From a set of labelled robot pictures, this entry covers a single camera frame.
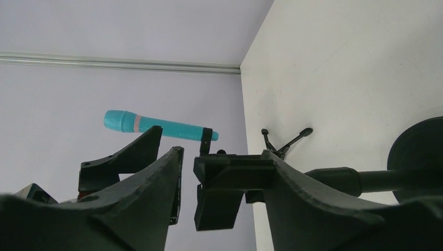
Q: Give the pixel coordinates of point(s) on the black tripod clip stand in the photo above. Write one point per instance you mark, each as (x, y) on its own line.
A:
(281, 153)

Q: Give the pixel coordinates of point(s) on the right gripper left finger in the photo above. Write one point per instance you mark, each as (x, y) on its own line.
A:
(133, 214)

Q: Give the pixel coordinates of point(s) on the round base mic stand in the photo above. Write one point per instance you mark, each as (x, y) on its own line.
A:
(414, 169)

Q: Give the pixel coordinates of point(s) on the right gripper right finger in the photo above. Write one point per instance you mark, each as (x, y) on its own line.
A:
(305, 214)

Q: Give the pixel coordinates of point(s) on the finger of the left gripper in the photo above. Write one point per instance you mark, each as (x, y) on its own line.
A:
(104, 172)
(35, 193)

